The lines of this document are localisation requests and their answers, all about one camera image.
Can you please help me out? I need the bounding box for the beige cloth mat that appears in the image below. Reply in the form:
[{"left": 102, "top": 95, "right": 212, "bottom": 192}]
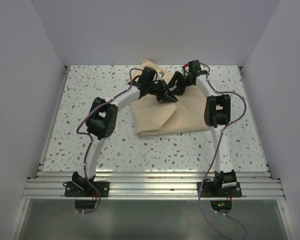
[{"left": 126, "top": 59, "right": 213, "bottom": 138}]

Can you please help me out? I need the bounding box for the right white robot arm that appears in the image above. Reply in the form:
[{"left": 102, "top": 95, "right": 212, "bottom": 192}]
[{"left": 168, "top": 60, "right": 238, "bottom": 193}]

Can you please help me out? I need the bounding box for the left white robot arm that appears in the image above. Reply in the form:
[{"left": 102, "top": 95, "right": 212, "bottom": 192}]
[{"left": 72, "top": 67, "right": 178, "bottom": 189}]

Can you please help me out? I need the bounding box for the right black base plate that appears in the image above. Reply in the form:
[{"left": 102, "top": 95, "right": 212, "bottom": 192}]
[{"left": 196, "top": 179, "right": 243, "bottom": 198}]

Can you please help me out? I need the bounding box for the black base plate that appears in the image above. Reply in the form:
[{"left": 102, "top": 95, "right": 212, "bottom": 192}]
[
  {"left": 62, "top": 181, "right": 110, "bottom": 198},
  {"left": 196, "top": 179, "right": 243, "bottom": 198}
]

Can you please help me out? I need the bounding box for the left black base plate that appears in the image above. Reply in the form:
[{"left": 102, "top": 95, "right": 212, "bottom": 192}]
[{"left": 62, "top": 181, "right": 110, "bottom": 198}]

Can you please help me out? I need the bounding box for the aluminium rail frame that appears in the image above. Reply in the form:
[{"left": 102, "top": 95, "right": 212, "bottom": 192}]
[{"left": 22, "top": 171, "right": 285, "bottom": 200}]

